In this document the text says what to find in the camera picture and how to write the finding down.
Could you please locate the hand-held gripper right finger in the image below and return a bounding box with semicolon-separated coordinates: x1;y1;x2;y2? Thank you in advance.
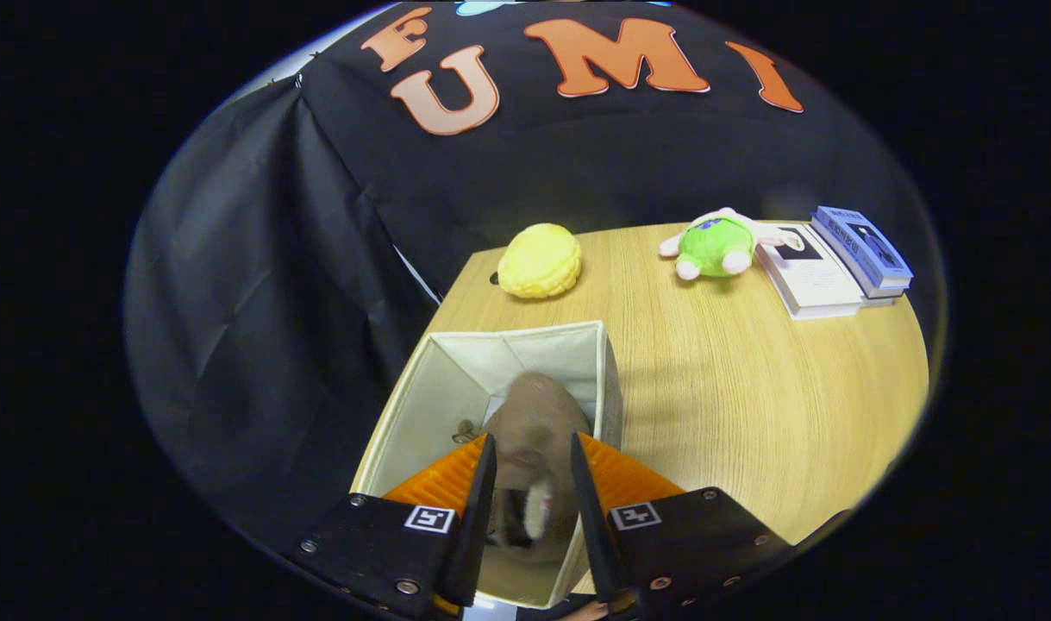
570;431;794;612

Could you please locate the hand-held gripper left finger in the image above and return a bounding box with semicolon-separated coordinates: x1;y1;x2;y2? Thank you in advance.
292;433;498;616

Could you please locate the grey fabric storage box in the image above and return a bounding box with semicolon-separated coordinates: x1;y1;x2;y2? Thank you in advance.
350;321;623;609

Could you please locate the yellow bread-shaped toy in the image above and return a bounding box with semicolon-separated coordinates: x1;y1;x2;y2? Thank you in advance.
497;223;583;299

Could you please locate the green and pink plush toy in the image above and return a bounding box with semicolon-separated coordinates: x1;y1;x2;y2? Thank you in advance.
660;207;806;280

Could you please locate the black backdrop cloth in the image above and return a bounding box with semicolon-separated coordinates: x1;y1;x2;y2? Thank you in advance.
122;0;948;553

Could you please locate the white book with dark photo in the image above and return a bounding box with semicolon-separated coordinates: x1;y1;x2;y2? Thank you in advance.
754;223;864;321

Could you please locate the blue cover book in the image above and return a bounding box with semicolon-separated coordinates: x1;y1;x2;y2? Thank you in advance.
814;205;914;290

